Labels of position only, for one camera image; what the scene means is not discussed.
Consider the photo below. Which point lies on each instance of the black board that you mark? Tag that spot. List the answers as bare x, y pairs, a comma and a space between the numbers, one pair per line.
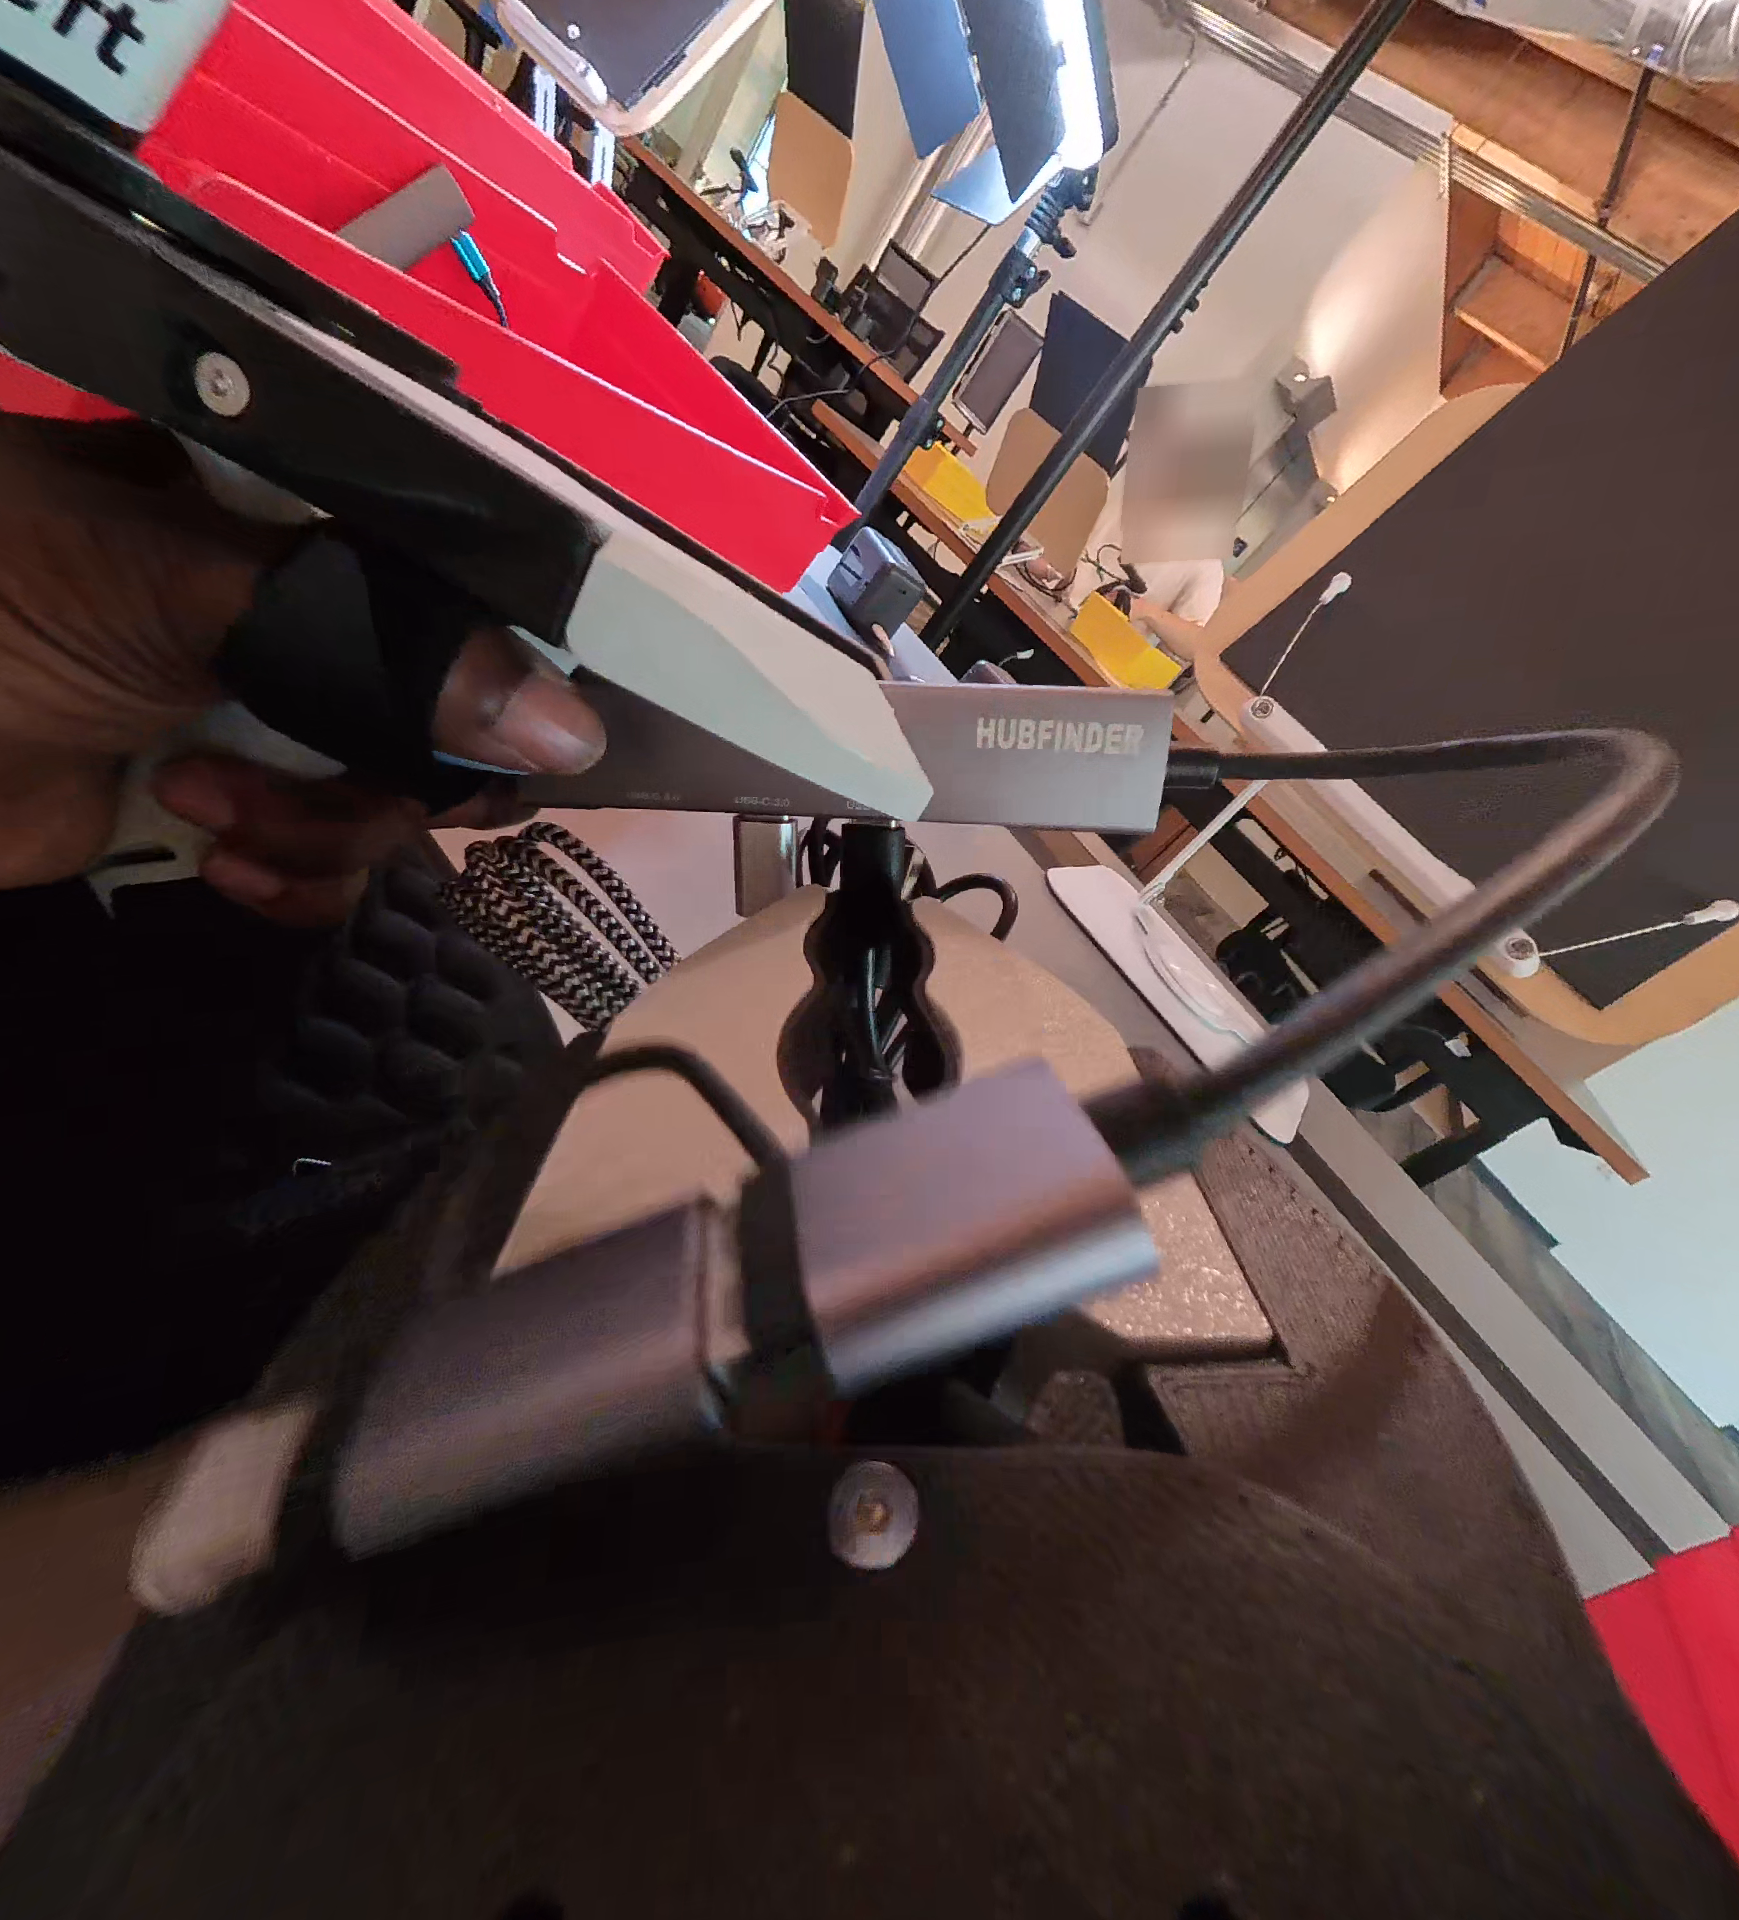
1560, 601
630, 38

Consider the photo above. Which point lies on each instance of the person's left hand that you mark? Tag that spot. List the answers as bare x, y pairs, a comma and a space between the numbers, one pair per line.
44, 644

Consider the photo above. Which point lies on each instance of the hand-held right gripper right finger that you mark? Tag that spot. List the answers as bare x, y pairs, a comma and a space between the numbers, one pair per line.
1020, 991

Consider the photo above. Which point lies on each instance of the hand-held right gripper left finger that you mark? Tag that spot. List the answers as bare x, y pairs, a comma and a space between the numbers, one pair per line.
630, 1110

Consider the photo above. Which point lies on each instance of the computer monitor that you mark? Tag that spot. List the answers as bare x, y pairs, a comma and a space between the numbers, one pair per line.
996, 368

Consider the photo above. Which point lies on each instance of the white board stand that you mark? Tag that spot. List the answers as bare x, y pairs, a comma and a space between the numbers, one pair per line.
558, 121
1184, 974

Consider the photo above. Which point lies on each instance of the black honeycomb pouch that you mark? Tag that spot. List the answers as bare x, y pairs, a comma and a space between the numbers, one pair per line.
404, 1034

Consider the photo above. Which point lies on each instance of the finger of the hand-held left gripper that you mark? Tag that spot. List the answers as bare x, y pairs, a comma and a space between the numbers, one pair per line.
750, 690

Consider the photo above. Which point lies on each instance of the led light panel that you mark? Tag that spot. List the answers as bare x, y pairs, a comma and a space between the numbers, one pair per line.
1034, 90

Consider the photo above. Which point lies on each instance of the silver ventilation duct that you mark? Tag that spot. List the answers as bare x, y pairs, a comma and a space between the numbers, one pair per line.
1680, 38

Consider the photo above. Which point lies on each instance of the yellow plastic bin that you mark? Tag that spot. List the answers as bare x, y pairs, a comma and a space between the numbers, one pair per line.
1124, 643
944, 482

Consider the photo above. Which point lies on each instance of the grey light stand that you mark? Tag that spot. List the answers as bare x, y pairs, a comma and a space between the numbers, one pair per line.
990, 309

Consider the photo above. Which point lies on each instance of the wooden rounded panel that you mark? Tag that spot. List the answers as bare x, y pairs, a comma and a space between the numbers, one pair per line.
1410, 464

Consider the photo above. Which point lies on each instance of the grey usb adapter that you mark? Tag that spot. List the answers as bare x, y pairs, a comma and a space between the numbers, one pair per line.
540, 1350

